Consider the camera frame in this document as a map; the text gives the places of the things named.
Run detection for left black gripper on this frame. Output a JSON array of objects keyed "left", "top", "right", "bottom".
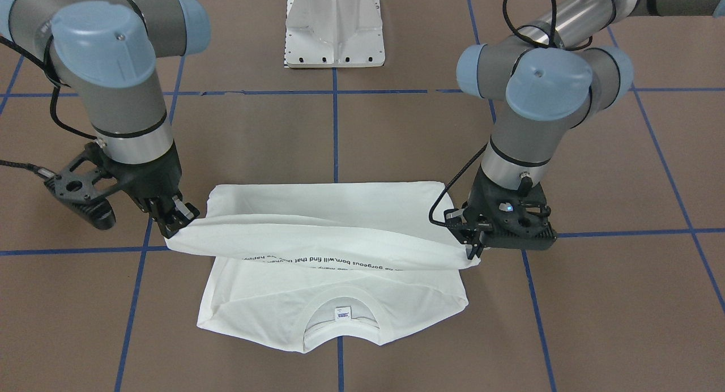
[{"left": 462, "top": 168, "right": 551, "bottom": 261}]

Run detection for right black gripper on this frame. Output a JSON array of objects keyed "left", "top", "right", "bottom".
[{"left": 105, "top": 145, "right": 201, "bottom": 239}]

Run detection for white printed t-shirt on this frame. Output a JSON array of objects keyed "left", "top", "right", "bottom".
[{"left": 166, "top": 181, "right": 480, "bottom": 353}]

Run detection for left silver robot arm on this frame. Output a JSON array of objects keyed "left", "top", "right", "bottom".
[{"left": 443, "top": 0, "right": 723, "bottom": 259}]

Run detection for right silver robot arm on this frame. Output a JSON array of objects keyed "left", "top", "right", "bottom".
[{"left": 2, "top": 0, "right": 211, "bottom": 238}]

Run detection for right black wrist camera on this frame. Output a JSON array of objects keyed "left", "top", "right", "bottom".
[{"left": 44, "top": 143, "right": 120, "bottom": 231}]

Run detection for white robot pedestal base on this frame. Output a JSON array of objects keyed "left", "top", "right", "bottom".
[{"left": 283, "top": 0, "right": 386, "bottom": 69}]

